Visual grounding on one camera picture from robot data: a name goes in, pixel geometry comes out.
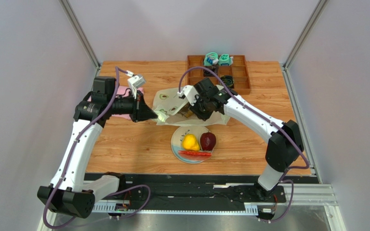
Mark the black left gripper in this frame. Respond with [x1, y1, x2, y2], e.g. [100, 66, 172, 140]
[108, 90, 158, 123]

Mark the pale green avocado plastic bag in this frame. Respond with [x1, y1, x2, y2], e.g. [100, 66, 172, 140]
[152, 88, 230, 127]

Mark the dark red fake apple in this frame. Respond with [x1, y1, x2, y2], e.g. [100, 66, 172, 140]
[199, 132, 217, 151]

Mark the yellow fake lemon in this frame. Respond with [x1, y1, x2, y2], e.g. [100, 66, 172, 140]
[182, 134, 200, 151]

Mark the red fake watermelon slice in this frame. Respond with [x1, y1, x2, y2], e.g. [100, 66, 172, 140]
[178, 150, 212, 161]

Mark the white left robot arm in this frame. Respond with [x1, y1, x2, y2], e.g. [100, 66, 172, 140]
[37, 75, 158, 218]

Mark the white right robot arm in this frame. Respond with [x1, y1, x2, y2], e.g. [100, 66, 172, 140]
[178, 78, 304, 192]

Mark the brown fake nuts cluster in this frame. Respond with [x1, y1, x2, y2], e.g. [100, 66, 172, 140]
[178, 108, 194, 118]

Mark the dark rolled sock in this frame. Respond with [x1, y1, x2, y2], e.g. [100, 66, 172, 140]
[203, 66, 219, 77]

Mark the pink folded t-shirt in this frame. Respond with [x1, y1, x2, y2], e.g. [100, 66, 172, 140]
[74, 82, 135, 126]

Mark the wooden compartment tray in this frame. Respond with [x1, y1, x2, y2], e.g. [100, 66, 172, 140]
[186, 54, 251, 95]

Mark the teal rolled sock left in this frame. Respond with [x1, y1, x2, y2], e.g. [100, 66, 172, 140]
[203, 52, 219, 66]

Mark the teal rolled sock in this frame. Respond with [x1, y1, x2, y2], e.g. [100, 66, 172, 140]
[203, 52, 219, 66]
[218, 54, 234, 66]

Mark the teal rolled sock right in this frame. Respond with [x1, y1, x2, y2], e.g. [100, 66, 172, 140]
[218, 54, 234, 66]

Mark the white blue ceramic plate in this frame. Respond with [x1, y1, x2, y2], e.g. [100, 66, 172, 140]
[171, 126, 217, 164]

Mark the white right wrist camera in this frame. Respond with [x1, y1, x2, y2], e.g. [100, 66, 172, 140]
[177, 85, 199, 106]

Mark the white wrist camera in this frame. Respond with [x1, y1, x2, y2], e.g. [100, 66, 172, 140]
[177, 85, 199, 106]
[126, 71, 146, 99]

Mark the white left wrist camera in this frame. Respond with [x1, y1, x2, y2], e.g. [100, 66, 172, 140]
[126, 71, 146, 99]

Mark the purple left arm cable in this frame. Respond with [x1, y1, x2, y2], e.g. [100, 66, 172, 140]
[42, 66, 152, 230]

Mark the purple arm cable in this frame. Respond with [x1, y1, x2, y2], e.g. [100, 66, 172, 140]
[42, 66, 152, 230]
[178, 66, 311, 223]

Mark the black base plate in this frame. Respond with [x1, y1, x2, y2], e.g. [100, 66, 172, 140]
[84, 173, 287, 212]

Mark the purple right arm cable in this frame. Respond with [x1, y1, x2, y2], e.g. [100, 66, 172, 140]
[178, 66, 311, 223]

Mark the aluminium frame rail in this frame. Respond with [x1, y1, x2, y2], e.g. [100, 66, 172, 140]
[37, 173, 345, 231]

